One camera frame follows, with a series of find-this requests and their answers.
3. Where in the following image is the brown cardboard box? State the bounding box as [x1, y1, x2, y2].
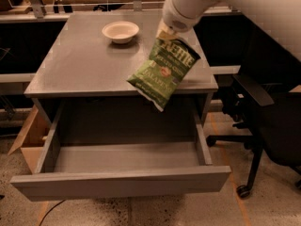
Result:
[8, 106, 50, 173]

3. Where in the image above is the grey open top drawer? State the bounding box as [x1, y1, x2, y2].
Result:
[11, 97, 230, 202]

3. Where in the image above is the black floor cable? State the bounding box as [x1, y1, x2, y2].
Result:
[38, 199, 68, 226]

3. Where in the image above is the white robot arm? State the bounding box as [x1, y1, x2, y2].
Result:
[163, 0, 301, 60]

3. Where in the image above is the grey cabinet counter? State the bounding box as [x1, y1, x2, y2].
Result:
[24, 10, 219, 127]

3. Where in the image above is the black office chair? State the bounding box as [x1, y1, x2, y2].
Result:
[195, 14, 301, 199]

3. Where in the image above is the white paper bowl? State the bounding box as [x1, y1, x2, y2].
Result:
[102, 21, 139, 44]

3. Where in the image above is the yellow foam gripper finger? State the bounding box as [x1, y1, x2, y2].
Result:
[156, 20, 178, 40]

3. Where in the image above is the green jalapeno chip bag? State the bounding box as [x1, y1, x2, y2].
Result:
[127, 37, 200, 112]

